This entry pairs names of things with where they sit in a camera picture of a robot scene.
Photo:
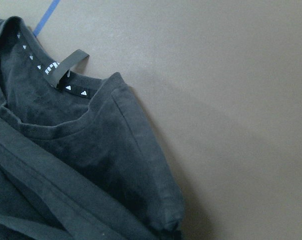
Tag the black graphic t-shirt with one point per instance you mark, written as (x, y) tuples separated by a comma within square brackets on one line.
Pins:
[(78, 158)]

